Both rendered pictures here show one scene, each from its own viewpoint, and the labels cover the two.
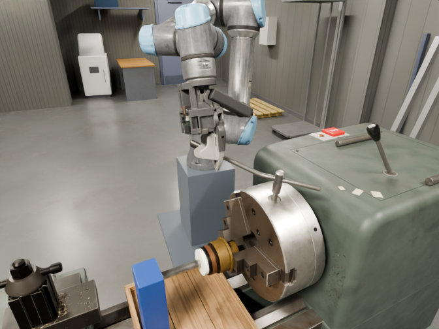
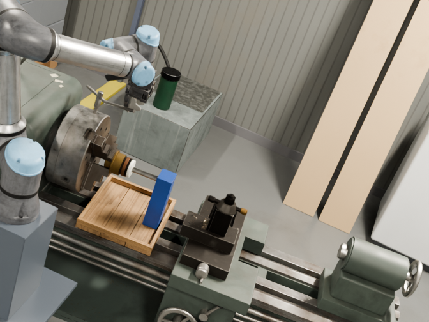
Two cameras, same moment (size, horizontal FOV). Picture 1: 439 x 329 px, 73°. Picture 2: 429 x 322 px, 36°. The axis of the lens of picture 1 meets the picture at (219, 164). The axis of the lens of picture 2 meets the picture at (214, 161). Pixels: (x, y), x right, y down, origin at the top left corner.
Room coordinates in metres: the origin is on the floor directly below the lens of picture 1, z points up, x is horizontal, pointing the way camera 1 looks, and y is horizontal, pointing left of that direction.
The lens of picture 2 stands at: (2.32, 1.31, 2.41)
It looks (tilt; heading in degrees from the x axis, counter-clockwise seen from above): 29 degrees down; 208
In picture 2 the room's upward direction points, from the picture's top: 20 degrees clockwise
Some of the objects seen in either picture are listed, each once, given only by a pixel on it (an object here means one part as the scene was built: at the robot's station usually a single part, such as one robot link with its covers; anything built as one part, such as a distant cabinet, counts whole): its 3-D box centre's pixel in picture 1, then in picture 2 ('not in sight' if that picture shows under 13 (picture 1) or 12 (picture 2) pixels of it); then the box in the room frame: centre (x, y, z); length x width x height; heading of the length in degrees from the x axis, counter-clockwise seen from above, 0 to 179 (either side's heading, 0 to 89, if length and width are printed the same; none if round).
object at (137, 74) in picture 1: (136, 78); not in sight; (7.20, 1.98, 0.37); 1.38 x 0.71 x 0.74; 22
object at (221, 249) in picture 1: (219, 255); (118, 163); (0.60, 0.00, 1.08); 0.09 x 0.09 x 0.09; 26
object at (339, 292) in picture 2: not in sight; (368, 278); (0.14, 0.94, 1.01); 0.30 x 0.20 x 0.29; 116
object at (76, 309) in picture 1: (53, 314); (209, 232); (0.49, 0.41, 1.00); 0.20 x 0.10 x 0.05; 116
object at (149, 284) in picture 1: (151, 304); (159, 199); (0.52, 0.17, 1.00); 0.08 x 0.06 x 0.23; 26
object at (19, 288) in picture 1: (24, 277); (227, 205); (0.48, 0.43, 1.13); 0.08 x 0.08 x 0.03
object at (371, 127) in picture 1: (373, 132); not in sight; (0.74, -0.41, 1.38); 0.04 x 0.03 x 0.05; 116
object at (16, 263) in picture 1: (19, 266); (230, 198); (0.48, 0.43, 1.17); 0.04 x 0.04 x 0.04
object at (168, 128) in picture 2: not in sight; (169, 91); (-1.34, -1.21, 0.39); 0.80 x 0.63 x 0.78; 21
